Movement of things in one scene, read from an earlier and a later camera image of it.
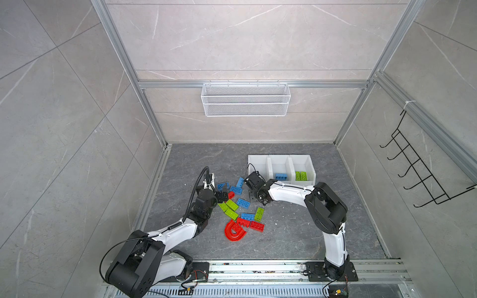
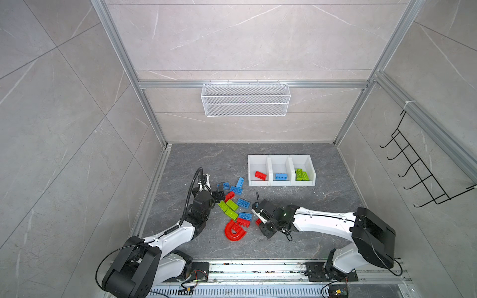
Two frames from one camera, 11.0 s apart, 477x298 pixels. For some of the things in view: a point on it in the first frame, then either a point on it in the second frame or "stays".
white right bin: [304, 163] stays
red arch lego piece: [240, 232] stays
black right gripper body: [256, 195] -> [268, 228]
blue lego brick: [281, 176] stays
